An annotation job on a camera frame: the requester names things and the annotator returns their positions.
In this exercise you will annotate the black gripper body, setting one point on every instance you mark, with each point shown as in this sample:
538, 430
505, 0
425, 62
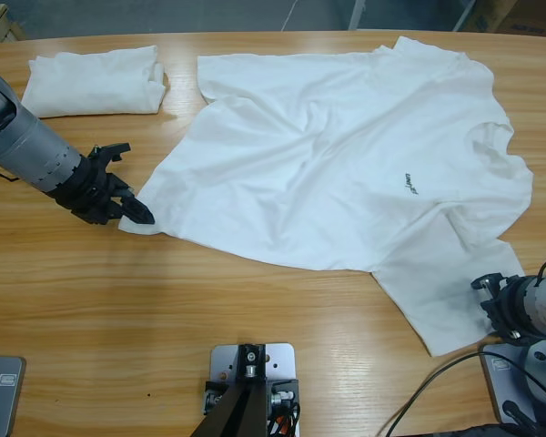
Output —
516, 309
91, 196

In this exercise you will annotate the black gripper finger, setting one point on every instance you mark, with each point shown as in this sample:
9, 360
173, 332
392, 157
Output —
489, 308
124, 189
137, 210
493, 325

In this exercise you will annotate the white T-shirt with black print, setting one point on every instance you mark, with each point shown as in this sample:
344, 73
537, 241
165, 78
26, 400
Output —
323, 159

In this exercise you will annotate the folded white T-shirt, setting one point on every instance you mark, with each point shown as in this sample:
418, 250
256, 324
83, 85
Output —
91, 82

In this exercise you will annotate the wooden pallet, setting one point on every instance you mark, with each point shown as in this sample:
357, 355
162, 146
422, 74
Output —
0, 23

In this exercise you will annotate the white mounting block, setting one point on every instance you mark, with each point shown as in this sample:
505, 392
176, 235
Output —
283, 359

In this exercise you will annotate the white metal leg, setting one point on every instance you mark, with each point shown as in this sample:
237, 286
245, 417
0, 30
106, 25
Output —
464, 13
357, 13

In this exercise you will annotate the cardboard box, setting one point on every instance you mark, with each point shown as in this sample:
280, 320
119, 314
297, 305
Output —
528, 13

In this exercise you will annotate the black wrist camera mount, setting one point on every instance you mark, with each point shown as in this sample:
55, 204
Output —
116, 151

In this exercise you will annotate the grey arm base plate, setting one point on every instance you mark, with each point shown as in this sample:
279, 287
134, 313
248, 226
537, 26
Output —
4, 405
498, 387

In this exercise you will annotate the dark camera post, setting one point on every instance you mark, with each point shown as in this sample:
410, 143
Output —
241, 409

